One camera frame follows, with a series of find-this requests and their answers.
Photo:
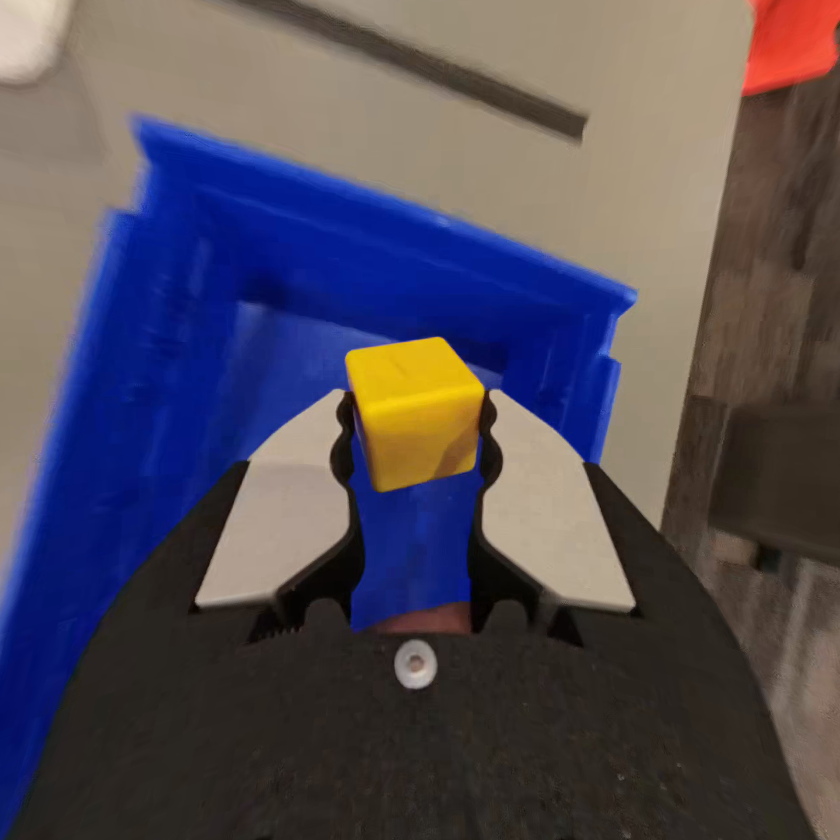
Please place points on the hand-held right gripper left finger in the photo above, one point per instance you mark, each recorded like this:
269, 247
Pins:
282, 525

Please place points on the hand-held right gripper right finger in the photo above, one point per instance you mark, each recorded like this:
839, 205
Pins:
554, 525

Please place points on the yellow cube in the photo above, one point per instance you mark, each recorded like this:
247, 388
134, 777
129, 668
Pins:
413, 413

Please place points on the blue plastic bin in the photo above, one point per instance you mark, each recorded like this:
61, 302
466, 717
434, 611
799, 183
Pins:
164, 361

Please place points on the grey desk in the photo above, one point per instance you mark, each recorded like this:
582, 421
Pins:
459, 164

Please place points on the orange traffic cone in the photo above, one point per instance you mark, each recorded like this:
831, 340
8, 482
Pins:
794, 39

